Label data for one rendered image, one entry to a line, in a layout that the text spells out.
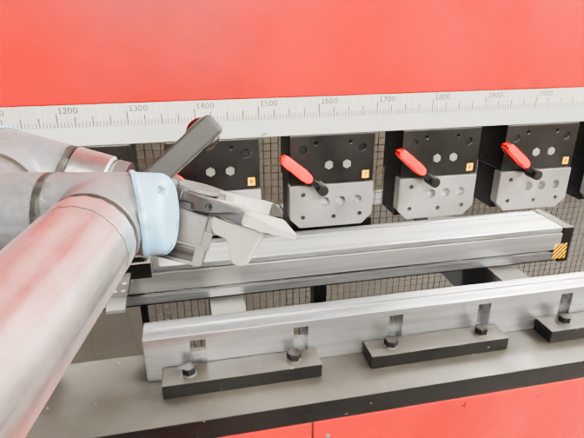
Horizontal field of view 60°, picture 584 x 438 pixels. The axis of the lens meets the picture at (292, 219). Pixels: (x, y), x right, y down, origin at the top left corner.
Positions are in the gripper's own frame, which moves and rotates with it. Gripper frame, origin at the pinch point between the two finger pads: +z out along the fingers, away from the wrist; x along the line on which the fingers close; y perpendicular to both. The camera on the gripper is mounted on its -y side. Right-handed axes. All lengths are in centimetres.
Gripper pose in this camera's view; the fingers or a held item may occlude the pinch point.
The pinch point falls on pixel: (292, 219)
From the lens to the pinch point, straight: 57.9
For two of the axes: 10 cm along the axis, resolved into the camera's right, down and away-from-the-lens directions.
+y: -2.7, 9.5, 1.3
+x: 1.1, 1.6, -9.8
